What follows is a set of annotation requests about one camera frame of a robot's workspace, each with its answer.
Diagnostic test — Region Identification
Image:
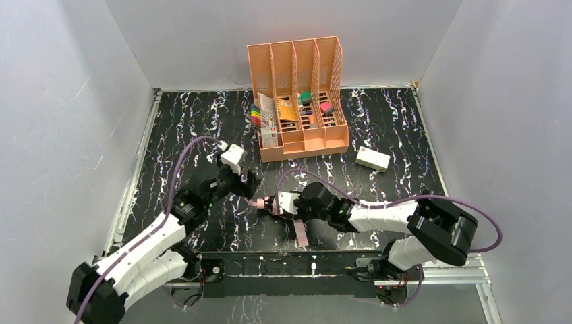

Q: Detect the white green small box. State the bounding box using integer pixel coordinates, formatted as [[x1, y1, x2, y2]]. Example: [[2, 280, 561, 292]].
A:
[[355, 146, 391, 172]]

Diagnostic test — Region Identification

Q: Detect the pink grey eraser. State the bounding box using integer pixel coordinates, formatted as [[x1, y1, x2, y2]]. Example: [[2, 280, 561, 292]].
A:
[[319, 101, 335, 115]]

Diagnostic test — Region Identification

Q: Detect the white red box in organizer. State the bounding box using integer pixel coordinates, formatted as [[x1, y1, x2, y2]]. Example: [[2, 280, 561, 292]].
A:
[[260, 126, 280, 149]]

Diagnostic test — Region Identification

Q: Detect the green white eraser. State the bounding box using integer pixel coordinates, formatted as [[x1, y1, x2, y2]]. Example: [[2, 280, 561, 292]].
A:
[[299, 91, 312, 106]]

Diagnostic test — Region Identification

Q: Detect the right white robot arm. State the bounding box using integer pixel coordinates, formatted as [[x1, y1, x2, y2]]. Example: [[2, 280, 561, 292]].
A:
[[278, 182, 478, 272]]

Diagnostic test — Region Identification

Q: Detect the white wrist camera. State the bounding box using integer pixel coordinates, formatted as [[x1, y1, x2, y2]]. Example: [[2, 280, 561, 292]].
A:
[[277, 191, 301, 215], [218, 141, 246, 176]]

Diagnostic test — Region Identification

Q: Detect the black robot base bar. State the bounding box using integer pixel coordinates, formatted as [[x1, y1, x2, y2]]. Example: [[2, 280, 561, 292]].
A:
[[202, 251, 381, 298]]

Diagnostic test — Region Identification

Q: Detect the yellow spiral notebook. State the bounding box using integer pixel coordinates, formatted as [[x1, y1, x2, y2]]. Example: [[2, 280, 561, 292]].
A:
[[277, 99, 298, 124]]

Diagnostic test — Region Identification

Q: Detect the black pink folding umbrella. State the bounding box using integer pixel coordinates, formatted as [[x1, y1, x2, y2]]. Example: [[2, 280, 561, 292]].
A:
[[244, 196, 309, 248]]

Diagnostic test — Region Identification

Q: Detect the purple cable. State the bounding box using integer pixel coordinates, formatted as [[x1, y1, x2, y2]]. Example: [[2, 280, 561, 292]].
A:
[[275, 169, 503, 309], [74, 136, 225, 324]]

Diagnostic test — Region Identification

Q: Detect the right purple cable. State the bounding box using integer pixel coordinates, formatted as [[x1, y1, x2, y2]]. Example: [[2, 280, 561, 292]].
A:
[[275, 169, 503, 309]]

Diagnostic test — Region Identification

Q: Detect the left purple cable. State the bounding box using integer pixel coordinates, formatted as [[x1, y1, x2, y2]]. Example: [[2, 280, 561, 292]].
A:
[[74, 136, 225, 324]]

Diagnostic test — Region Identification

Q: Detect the orange plastic desk organizer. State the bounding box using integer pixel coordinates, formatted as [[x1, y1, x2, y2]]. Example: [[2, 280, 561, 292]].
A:
[[247, 36, 349, 163]]

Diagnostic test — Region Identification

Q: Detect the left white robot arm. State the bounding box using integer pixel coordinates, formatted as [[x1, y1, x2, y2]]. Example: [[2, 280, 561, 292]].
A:
[[66, 165, 260, 323]]

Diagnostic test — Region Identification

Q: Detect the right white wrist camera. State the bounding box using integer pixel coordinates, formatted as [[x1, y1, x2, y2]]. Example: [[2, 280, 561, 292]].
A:
[[277, 191, 301, 215]]

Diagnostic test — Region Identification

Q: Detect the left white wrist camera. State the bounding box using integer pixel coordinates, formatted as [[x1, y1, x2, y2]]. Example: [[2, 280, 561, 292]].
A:
[[218, 141, 246, 176]]

